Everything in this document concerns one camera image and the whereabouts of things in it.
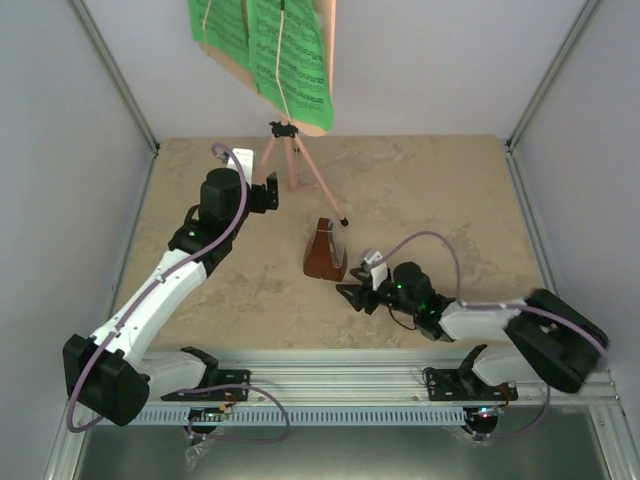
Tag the green sheet music page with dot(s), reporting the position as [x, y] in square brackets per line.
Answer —
[288, 62]
[220, 24]

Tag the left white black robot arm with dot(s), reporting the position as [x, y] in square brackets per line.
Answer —
[107, 371]

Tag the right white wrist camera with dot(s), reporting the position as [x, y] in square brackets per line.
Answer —
[373, 263]

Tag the grey slotted cable duct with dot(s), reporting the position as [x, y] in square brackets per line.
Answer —
[412, 415]

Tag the clear plastic bag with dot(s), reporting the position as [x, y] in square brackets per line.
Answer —
[199, 447]

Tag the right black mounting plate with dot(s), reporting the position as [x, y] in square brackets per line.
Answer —
[451, 385]

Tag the aluminium corner post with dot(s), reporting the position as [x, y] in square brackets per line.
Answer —
[568, 45]
[108, 61]

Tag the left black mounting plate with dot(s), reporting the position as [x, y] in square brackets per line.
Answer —
[220, 377]

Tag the clear plastic metronome cover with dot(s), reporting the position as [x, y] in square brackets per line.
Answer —
[336, 249]

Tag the left aluminium corner post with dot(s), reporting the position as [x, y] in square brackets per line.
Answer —
[108, 61]

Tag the brown wooden metronome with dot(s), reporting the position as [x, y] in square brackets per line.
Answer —
[317, 261]

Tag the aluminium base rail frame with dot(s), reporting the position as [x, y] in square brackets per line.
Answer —
[314, 381]

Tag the pink tripod music stand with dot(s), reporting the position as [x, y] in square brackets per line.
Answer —
[283, 129]

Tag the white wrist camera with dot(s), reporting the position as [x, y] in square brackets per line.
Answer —
[373, 263]
[245, 162]

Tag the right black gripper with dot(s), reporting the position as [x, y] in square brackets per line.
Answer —
[360, 297]

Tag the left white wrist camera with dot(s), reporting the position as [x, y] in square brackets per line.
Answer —
[245, 162]

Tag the right aluminium corner post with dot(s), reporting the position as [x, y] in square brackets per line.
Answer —
[568, 45]

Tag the black mounting plate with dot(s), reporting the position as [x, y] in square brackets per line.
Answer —
[451, 385]
[220, 377]

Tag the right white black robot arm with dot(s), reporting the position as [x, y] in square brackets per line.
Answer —
[538, 338]

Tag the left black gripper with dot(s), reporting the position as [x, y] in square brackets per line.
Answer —
[261, 204]

